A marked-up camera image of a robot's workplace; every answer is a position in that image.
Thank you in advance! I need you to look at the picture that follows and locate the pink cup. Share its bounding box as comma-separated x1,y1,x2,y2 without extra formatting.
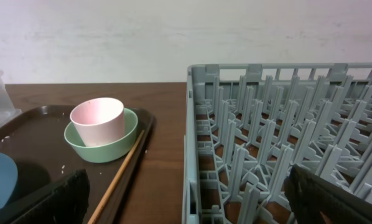
70,97,125,147

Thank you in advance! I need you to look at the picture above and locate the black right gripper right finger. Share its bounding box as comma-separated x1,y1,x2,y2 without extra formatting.
284,165,372,223

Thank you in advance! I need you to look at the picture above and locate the grey dishwasher rack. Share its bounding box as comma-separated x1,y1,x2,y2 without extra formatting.
182,63,372,223

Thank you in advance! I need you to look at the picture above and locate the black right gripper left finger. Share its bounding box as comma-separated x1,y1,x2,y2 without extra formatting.
10,169,90,223

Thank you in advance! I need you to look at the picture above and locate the brown serving tray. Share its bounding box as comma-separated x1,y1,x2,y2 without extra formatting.
0,104,157,224

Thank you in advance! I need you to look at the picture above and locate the green bowl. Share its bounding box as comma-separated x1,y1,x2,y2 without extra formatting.
64,108,139,163

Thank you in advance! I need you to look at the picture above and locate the wooden chopstick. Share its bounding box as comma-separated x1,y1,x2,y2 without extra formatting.
88,130,145,224

